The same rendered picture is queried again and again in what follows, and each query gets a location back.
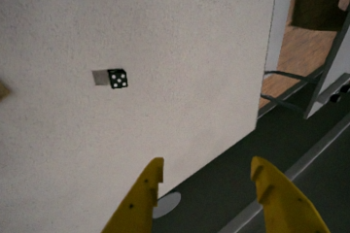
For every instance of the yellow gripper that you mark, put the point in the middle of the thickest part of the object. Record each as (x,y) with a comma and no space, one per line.
(285,208)

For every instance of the black die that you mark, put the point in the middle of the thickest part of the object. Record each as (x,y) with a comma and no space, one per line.
(117,78)

